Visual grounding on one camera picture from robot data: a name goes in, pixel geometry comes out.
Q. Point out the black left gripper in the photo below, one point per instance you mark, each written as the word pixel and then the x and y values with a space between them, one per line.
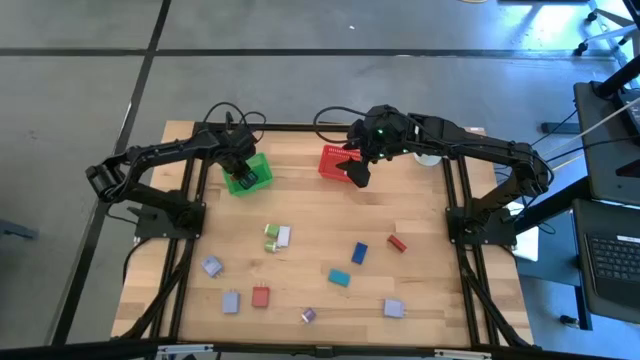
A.
pixel 237 147

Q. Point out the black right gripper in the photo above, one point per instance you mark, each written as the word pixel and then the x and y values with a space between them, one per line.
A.
pixel 377 135

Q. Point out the dark teal small box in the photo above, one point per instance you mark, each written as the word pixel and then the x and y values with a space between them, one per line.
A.
pixel 247 181

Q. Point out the white rectangular block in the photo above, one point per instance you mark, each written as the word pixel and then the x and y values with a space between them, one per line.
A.
pixel 284 236

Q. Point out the blue rectangular box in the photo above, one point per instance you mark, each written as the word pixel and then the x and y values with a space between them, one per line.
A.
pixel 359 253

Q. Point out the red rectangular block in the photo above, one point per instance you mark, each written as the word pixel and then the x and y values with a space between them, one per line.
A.
pixel 397 243

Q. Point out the lavender wall charger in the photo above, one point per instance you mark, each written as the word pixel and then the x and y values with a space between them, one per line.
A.
pixel 231 303
pixel 212 266
pixel 393 308

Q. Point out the teal rectangular box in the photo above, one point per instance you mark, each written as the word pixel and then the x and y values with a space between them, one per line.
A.
pixel 339 278

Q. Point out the red wall charger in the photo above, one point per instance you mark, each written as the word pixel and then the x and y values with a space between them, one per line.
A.
pixel 260 297

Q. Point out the small purple wall charger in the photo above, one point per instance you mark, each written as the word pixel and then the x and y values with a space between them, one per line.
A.
pixel 308 315

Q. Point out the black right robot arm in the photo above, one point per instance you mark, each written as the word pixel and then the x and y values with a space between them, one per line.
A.
pixel 480 145

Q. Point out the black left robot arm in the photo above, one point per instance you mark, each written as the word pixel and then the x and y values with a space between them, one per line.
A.
pixel 165 147

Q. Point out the grey mesh office chair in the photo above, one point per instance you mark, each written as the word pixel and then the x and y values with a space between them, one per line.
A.
pixel 612 35

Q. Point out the green plastic basket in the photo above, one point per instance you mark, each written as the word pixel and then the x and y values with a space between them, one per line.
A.
pixel 262 167

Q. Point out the red plastic basket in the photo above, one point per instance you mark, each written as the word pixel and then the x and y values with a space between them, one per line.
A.
pixel 330 162

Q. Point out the white paper sheet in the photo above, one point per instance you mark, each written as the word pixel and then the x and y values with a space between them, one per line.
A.
pixel 527 245

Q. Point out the black stand beam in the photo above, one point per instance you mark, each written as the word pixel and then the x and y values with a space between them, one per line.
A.
pixel 550 207

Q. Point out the black stand foot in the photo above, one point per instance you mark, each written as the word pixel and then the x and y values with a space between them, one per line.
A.
pixel 560 128

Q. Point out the black crossbar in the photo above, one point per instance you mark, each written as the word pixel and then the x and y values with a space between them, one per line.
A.
pixel 100 350

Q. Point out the grey floor object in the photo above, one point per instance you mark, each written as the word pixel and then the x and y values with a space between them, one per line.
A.
pixel 17 231

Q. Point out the black side desk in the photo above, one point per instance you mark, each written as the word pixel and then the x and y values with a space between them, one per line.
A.
pixel 605 150

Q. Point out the black caster wheel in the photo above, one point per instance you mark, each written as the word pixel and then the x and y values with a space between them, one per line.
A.
pixel 570 321

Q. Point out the black laptop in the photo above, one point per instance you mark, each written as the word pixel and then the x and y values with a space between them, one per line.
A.
pixel 615 260

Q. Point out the black pole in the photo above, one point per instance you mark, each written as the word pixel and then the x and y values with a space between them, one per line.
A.
pixel 617 77

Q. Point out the black frame clamp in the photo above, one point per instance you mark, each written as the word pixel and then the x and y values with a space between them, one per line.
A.
pixel 229 119

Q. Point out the black aluminium table frame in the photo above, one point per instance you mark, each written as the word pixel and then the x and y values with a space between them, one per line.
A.
pixel 290 127

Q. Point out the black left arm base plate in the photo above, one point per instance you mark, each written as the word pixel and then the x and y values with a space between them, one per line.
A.
pixel 150 230

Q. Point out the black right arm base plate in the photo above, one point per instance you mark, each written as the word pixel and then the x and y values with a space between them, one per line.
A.
pixel 500 235

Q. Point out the silver metal bracket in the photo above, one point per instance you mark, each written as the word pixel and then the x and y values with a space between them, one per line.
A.
pixel 185 349
pixel 462 354

